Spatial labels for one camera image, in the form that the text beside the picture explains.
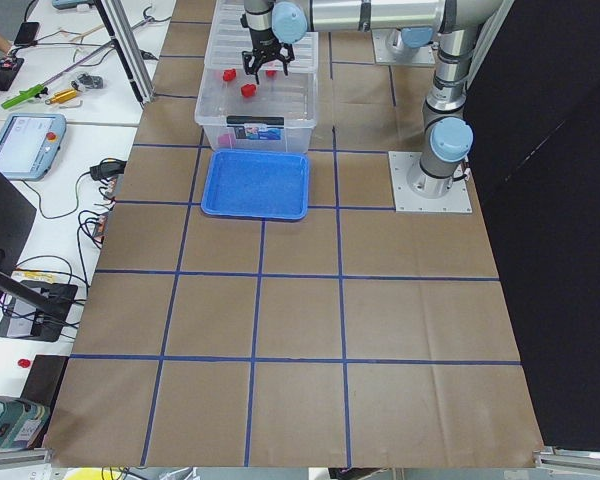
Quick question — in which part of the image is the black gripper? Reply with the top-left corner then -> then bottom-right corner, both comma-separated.
242,28 -> 295,83

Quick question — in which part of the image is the red block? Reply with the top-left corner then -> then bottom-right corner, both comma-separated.
240,84 -> 257,98
222,69 -> 237,82

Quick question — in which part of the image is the clear plastic box lid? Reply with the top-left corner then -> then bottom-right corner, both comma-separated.
204,1 -> 319,73

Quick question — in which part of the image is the clear plastic storage box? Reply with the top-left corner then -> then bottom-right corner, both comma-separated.
194,68 -> 319,153

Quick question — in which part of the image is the blue plastic tray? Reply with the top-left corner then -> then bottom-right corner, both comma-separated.
201,149 -> 310,221

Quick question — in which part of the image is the black power adapter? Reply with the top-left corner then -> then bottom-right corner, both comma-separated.
89,159 -> 127,181

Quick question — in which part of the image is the yellow cylinder tool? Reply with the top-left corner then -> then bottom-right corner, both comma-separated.
45,88 -> 79,105

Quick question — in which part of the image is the black smartphone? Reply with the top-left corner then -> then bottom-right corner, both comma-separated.
13,21 -> 40,46

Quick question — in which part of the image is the teach pendant tablet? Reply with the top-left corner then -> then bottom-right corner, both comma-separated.
0,113 -> 67,181

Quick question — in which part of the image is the black monitor stand base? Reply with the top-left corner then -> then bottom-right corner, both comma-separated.
0,280 -> 78,342

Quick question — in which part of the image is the black box latch handle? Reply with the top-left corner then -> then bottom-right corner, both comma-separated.
226,115 -> 285,127

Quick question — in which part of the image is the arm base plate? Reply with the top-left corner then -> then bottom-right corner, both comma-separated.
388,151 -> 472,215
372,29 -> 435,67

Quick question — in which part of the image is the aluminium frame post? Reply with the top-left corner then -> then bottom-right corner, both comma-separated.
95,0 -> 154,106

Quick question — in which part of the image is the green handled tool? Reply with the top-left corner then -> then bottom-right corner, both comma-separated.
1,84 -> 47,110

